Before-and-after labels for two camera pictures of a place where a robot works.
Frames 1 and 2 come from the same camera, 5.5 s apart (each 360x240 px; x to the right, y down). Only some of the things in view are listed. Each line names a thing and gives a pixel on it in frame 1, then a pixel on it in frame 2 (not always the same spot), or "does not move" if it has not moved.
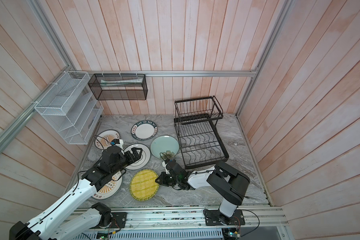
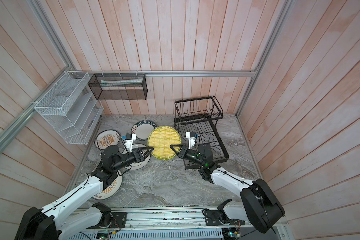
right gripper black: [163, 180] to [184, 152]
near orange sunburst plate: [110, 189] does not move
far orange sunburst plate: [102, 140] does not move
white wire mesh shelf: [71, 107] does not move
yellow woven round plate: [142, 184] to [160, 139]
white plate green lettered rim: [144, 130] does not move
